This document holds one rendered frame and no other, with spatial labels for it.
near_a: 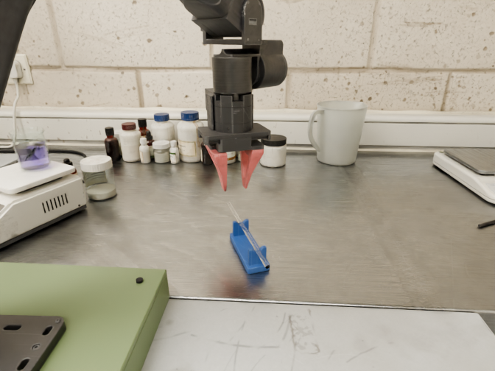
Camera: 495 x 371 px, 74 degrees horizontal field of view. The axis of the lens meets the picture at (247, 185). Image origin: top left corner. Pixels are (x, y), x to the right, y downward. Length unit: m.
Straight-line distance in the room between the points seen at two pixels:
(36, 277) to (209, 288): 0.21
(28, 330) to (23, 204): 0.29
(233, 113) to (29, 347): 0.35
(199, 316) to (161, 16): 0.83
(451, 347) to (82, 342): 0.38
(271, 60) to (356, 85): 0.54
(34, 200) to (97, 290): 0.27
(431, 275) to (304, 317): 0.20
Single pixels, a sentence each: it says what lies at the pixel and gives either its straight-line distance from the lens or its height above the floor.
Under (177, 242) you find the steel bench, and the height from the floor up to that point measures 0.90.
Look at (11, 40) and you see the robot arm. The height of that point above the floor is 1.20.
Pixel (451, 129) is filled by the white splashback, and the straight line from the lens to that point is 1.12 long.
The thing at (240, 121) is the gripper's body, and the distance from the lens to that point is 0.49.
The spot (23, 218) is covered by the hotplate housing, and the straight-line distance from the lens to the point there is 0.65.
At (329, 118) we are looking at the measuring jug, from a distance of 0.86.
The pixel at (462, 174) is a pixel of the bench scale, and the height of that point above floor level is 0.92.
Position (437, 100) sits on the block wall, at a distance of 1.13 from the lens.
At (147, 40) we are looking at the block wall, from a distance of 1.06.
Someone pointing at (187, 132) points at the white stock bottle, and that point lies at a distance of 0.88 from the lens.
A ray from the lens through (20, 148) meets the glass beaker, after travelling 0.69.
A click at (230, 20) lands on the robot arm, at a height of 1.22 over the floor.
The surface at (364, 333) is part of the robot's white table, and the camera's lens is 0.43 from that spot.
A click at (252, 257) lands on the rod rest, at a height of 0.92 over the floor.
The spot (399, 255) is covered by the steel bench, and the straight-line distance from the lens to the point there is 0.57.
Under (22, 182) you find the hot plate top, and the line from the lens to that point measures 0.66.
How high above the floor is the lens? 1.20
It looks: 24 degrees down
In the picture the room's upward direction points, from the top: straight up
